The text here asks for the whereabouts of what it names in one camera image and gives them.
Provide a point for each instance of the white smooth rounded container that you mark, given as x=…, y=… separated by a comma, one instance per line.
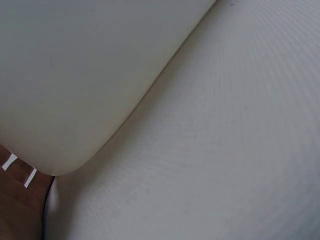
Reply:
x=75, y=75

